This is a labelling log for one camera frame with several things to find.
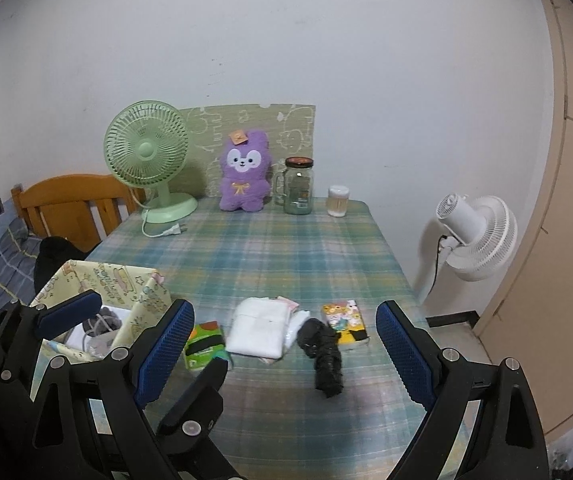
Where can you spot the green tissue pack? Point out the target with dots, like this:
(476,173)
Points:
(201,332)

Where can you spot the beige door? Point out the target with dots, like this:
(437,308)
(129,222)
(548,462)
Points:
(566,210)

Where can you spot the white towel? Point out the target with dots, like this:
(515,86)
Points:
(259,327)

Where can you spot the black plastic bag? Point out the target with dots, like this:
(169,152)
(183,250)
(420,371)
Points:
(326,365)

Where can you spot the white plastic bottle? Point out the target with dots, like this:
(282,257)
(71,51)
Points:
(299,325)

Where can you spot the grey cloth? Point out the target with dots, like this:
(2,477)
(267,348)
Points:
(104,317)

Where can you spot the yellow cartoon tissue pack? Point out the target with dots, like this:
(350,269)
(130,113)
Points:
(346,320)

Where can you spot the wooden bed headboard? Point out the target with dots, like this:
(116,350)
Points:
(66,205)

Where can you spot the white power plug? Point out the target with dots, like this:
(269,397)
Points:
(171,231)

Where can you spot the black garment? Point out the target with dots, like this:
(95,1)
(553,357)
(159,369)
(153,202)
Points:
(56,260)

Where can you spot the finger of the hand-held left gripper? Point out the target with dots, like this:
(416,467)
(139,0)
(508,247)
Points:
(196,400)
(69,312)

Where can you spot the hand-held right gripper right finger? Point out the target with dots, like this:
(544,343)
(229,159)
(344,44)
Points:
(406,355)

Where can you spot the white standing fan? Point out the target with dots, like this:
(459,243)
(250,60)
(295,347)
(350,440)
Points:
(486,240)

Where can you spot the green printed board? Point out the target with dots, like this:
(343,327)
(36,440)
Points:
(286,130)

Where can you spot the blue plaid pillow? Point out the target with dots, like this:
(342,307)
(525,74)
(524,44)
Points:
(11,265)

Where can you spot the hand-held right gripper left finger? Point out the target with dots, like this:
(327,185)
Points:
(164,350)

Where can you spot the cotton swab container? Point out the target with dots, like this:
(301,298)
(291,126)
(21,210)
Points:
(339,202)

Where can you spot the glass jar mug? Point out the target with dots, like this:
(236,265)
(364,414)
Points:
(299,190)

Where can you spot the green desk fan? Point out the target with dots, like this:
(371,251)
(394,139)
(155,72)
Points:
(146,147)

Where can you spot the cartoon print storage box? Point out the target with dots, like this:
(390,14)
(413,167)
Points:
(111,277)

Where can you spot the purple plush toy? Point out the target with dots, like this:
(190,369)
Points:
(244,185)

